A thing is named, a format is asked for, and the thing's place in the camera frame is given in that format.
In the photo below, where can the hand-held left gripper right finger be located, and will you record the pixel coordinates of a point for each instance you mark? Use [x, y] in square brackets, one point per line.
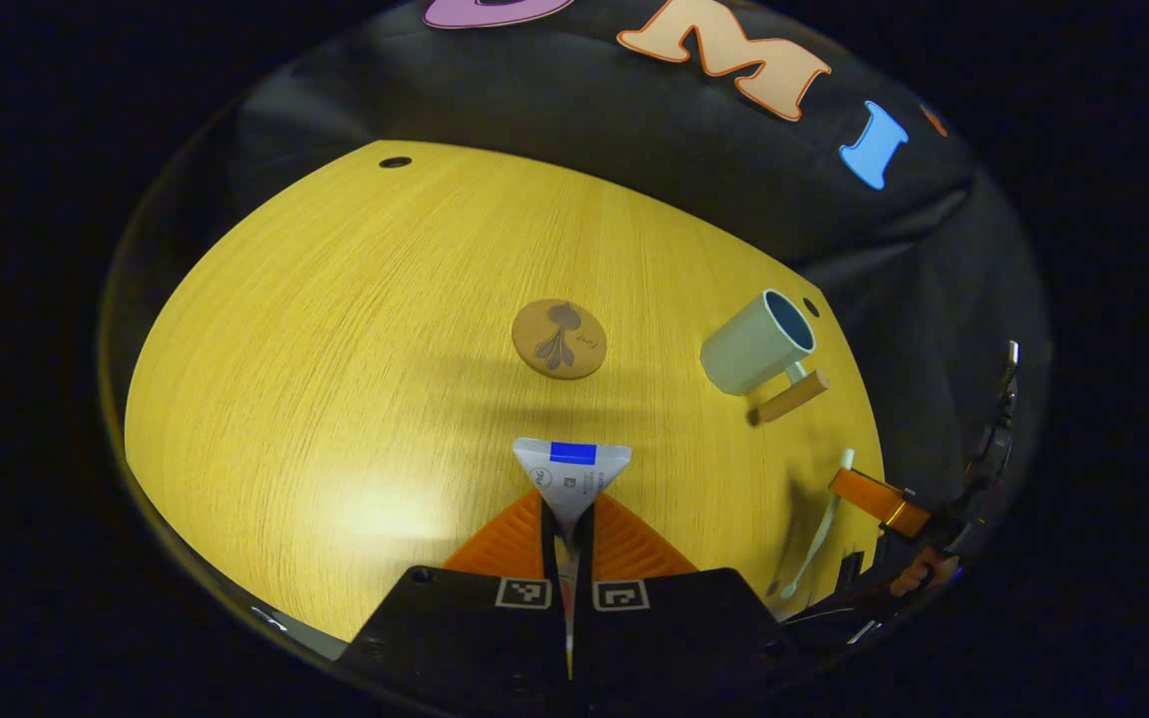
[674, 638]

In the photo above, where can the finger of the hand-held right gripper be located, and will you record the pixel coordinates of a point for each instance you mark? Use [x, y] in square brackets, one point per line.
[879, 499]

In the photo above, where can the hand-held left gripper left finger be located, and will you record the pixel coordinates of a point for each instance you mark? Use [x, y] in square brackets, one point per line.
[465, 638]

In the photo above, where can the white toothbrush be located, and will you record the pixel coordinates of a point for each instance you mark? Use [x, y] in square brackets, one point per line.
[824, 524]

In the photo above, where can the white toothpaste tube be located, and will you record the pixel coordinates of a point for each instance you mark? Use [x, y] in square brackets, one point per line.
[572, 479]

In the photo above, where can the round brown coaster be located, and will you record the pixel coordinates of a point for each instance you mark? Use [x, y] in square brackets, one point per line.
[559, 339]

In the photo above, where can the wooden desktop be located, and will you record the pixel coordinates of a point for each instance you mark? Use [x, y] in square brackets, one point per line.
[335, 349]

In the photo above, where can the black backdrop cloth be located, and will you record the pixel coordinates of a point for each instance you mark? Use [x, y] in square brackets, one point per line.
[634, 130]

